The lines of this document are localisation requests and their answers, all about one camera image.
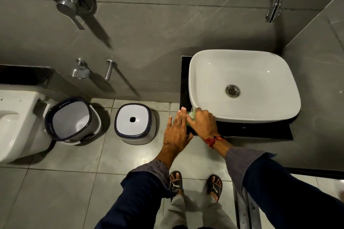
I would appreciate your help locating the person's right thumb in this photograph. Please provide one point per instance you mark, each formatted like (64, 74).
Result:
(190, 121)

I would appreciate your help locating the person's left leg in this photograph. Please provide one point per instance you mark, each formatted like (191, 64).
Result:
(174, 214)

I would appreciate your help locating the chrome wall tap stub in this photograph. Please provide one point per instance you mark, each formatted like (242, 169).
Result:
(109, 70)

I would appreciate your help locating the red wrist thread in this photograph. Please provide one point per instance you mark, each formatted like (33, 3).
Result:
(211, 140)

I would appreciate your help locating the black left sandal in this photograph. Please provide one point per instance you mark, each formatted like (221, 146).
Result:
(176, 183)

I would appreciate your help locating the person's right leg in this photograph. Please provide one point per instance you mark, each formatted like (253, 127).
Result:
(215, 214)

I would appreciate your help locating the white bucket navy rim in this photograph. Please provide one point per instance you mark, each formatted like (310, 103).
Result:
(71, 120)

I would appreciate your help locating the white toilet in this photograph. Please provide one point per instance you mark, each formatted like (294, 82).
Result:
(18, 126)

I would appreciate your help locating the person's right forearm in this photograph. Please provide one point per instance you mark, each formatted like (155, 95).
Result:
(276, 194)

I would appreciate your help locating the chrome basin drain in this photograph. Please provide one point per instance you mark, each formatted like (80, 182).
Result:
(232, 91)

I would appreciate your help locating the chrome angle valve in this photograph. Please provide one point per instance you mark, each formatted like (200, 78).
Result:
(80, 71)

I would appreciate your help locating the person's leg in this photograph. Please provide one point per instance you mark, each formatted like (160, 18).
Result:
(174, 214)
(215, 214)

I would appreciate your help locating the person's left hand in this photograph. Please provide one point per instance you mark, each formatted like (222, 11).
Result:
(175, 136)

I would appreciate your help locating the person's left forearm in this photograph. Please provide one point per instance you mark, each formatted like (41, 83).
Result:
(145, 194)

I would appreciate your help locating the black sandal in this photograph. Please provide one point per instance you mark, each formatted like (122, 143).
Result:
(215, 187)
(176, 183)

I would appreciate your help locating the white ceramic wash basin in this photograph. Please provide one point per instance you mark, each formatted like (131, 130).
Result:
(258, 75)

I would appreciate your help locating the person's left thumb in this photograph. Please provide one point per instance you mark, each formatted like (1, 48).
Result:
(190, 137)

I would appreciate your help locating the black right sandal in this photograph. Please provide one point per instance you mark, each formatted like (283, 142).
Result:
(215, 187)

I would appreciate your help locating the white stool navy rim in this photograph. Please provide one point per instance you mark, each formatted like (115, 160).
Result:
(133, 122)

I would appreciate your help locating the black stone counter slab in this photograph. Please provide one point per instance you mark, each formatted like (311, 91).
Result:
(255, 130)

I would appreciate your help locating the green cleaning sponge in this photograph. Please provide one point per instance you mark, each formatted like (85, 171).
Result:
(192, 114)

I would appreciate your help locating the steel door threshold strip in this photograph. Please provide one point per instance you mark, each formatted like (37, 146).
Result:
(248, 212)

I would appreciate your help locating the person's left little finger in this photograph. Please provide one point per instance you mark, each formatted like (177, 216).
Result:
(169, 122)

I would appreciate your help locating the person's right hand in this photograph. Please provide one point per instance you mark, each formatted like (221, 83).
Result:
(205, 125)

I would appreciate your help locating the person's left middle finger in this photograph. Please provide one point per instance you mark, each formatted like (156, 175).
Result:
(180, 118)

